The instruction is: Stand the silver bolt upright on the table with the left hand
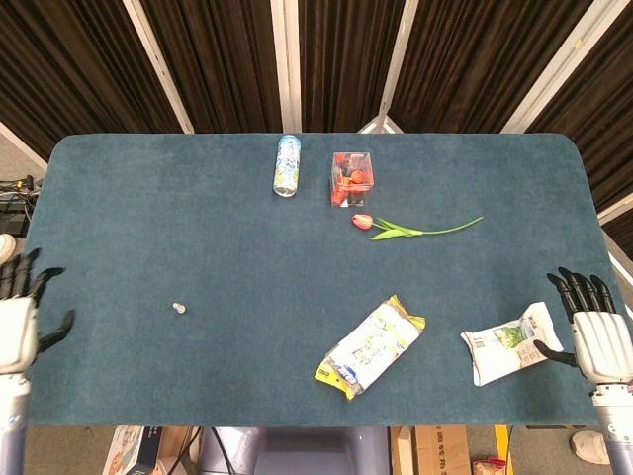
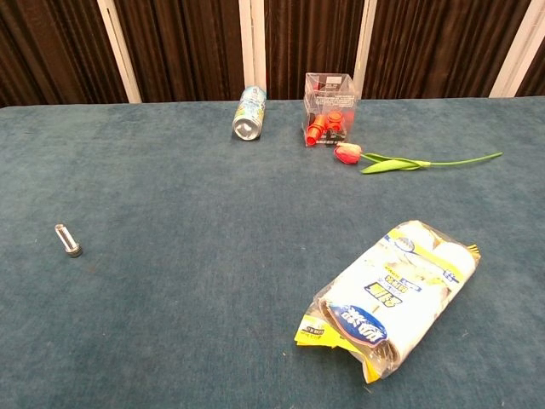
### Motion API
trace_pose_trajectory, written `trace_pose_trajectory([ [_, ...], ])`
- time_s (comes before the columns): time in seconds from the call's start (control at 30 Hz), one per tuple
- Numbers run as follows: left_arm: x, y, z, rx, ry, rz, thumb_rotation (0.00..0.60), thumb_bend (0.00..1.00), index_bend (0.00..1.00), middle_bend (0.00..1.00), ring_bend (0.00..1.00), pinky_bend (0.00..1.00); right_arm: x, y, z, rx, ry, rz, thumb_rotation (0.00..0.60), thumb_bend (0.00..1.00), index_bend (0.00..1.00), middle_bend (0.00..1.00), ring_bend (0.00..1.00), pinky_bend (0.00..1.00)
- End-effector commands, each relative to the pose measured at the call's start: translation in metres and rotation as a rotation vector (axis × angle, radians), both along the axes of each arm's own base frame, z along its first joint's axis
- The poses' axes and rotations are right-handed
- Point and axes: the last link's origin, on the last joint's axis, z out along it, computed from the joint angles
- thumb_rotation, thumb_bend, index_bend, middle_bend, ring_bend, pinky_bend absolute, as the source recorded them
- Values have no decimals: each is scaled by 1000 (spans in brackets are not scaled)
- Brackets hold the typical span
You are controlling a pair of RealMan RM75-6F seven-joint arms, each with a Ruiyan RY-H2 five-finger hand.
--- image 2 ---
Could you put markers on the red tulip with green stem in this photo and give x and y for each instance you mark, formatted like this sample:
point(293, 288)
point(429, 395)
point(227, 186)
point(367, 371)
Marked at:
point(348, 154)

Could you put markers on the teal felt table cover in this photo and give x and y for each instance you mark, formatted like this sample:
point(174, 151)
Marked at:
point(191, 255)

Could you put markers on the light blue drink can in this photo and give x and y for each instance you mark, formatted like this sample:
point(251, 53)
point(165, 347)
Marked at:
point(250, 113)

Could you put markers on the white metal frame post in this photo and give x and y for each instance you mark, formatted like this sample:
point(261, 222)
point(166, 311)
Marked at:
point(119, 51)
point(365, 47)
point(252, 47)
point(517, 47)

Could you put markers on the yellow white snack bag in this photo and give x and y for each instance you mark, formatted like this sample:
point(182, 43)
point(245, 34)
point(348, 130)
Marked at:
point(396, 294)

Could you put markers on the clear box with red parts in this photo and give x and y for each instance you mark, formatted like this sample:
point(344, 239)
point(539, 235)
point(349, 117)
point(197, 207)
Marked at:
point(330, 111)

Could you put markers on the small metal bolt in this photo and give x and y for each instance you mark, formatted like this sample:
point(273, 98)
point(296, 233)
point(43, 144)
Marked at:
point(68, 240)

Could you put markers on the dark brown curtain panel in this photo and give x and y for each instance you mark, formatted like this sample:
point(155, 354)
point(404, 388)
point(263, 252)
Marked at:
point(313, 38)
point(183, 47)
point(536, 72)
point(51, 51)
point(438, 47)

